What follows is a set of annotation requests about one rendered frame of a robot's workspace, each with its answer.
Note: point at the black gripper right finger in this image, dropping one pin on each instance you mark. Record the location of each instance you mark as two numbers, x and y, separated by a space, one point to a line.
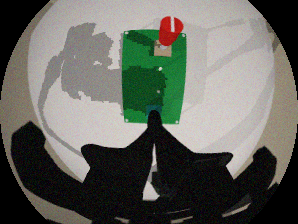
175 162

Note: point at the green circuit board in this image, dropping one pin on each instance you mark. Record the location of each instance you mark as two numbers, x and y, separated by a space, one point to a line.
153 73

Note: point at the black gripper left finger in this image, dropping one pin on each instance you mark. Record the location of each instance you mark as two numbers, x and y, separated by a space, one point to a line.
136 160

